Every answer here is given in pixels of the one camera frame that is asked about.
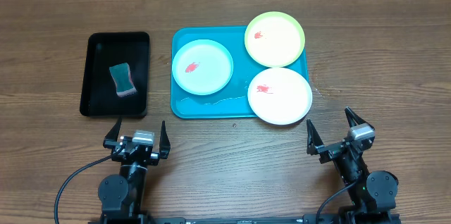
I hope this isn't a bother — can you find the light blue plate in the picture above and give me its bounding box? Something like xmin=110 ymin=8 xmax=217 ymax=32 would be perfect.
xmin=172 ymin=39 xmax=233 ymax=96

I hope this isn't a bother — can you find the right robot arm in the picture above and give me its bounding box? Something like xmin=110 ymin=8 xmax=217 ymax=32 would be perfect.
xmin=307 ymin=107 xmax=400 ymax=223

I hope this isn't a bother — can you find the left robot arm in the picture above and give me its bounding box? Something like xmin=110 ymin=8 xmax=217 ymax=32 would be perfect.
xmin=98 ymin=118 xmax=171 ymax=224

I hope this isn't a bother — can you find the yellow-green plate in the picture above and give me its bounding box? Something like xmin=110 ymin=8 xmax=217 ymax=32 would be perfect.
xmin=244 ymin=11 xmax=306 ymax=68

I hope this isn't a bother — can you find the white plate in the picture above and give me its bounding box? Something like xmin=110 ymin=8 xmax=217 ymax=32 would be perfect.
xmin=247 ymin=68 xmax=313 ymax=125

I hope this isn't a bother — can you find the teal plastic tray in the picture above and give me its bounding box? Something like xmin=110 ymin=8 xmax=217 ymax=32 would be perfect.
xmin=171 ymin=26 xmax=308 ymax=119

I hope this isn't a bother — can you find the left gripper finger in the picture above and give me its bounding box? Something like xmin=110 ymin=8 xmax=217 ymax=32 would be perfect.
xmin=159 ymin=120 xmax=171 ymax=159
xmin=104 ymin=117 xmax=122 ymax=142

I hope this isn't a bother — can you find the green and pink sponge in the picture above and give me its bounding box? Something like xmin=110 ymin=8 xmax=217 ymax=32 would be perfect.
xmin=109 ymin=63 xmax=137 ymax=98

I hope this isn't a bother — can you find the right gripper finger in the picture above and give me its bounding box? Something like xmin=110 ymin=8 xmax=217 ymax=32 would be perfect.
xmin=307 ymin=119 xmax=324 ymax=155
xmin=345 ymin=106 xmax=366 ymax=127

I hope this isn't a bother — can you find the black rectangular tray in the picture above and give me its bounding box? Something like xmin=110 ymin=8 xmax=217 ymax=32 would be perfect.
xmin=80 ymin=32 xmax=150 ymax=117

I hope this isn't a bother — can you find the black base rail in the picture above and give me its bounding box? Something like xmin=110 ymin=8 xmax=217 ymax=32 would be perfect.
xmin=87 ymin=212 xmax=402 ymax=224

